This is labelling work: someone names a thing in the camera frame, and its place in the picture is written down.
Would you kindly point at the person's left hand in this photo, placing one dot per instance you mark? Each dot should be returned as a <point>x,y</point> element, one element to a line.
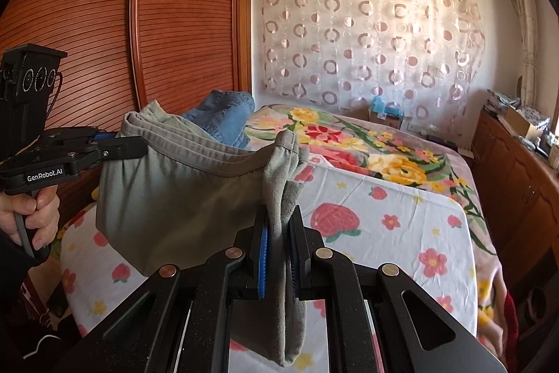
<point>37,215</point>

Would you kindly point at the cardboard box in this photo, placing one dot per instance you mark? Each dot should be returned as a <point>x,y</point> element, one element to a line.
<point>522,124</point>

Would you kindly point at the white flower print bed sheet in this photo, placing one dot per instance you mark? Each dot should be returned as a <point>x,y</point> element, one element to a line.
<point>393,242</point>

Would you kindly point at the wooden sideboard cabinet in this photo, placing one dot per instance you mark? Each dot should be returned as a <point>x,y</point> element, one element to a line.
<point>519,189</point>

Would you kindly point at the circle pattern sheer curtain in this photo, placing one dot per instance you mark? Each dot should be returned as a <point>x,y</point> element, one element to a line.
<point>362,36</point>

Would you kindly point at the person's dark clothing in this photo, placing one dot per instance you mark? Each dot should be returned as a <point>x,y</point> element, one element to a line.
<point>39,298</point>

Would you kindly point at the red cloth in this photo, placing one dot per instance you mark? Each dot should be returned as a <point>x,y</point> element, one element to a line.
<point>510,312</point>

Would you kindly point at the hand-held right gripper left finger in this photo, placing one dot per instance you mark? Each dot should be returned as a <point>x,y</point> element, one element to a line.
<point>263,263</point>

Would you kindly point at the grey pants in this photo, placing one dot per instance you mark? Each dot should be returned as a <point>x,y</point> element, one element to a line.
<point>174,194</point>

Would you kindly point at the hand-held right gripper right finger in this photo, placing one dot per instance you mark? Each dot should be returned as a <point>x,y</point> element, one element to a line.
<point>298,268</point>

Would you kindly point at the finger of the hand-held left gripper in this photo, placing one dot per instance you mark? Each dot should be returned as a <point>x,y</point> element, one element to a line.
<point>78,135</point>
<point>122,148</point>

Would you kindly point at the colourful floral blanket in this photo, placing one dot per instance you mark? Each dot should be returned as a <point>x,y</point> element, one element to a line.
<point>393,150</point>

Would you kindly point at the blue jeans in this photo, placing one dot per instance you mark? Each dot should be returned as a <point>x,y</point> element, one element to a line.
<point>222,117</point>

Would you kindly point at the wooden slatted wardrobe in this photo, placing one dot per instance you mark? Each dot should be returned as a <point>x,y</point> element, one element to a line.
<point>131,14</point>

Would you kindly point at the beige window curtain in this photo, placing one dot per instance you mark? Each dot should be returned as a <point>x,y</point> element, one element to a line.
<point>530,32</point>

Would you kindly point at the blue plastic bag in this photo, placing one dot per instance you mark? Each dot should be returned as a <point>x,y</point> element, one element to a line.
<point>384,106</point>

